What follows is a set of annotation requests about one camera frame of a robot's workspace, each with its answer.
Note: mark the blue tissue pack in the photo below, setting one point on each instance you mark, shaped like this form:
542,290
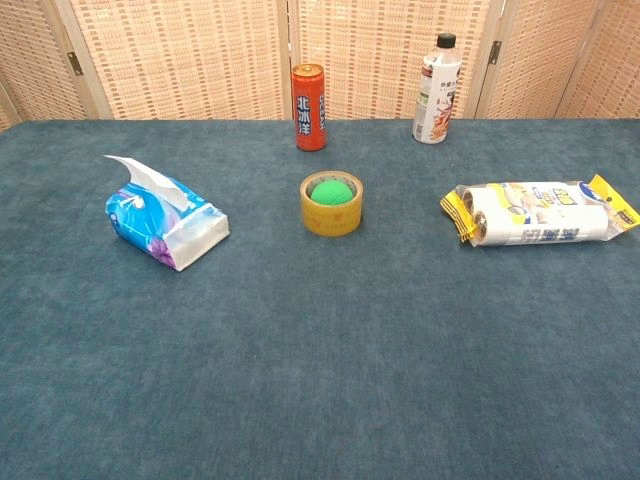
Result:
150,225

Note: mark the white tissue sheet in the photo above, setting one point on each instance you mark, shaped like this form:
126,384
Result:
150,176

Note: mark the yellow tape roll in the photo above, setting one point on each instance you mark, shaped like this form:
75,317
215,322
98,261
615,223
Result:
331,217

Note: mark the green ball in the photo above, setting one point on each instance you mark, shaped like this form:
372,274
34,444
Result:
330,193

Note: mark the blue table cloth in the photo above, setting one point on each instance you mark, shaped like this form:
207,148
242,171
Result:
320,350

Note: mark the orange soda can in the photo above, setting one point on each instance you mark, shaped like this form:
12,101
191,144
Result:
309,107

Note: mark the white plastic bottle black cap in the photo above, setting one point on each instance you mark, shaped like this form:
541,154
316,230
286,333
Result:
435,95

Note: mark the woven folding screen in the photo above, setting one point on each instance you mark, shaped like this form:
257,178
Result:
200,55

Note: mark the lint roller refill pack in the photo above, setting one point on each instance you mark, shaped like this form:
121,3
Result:
540,215

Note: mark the brass screen hinge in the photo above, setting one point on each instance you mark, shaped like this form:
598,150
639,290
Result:
75,63
495,51

